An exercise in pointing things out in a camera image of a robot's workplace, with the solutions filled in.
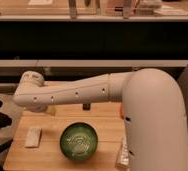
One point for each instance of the green ceramic bowl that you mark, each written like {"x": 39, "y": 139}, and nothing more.
{"x": 78, "y": 142}

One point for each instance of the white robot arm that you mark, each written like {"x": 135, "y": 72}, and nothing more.
{"x": 153, "y": 108}

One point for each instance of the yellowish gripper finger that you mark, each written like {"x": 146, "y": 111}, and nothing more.
{"x": 51, "y": 110}

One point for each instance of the orange carrot toy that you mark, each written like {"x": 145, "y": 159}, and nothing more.
{"x": 121, "y": 112}

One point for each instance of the black rectangular bar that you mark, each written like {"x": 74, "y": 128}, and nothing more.
{"x": 86, "y": 106}

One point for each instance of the white sponge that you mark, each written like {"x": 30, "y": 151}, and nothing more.
{"x": 33, "y": 137}

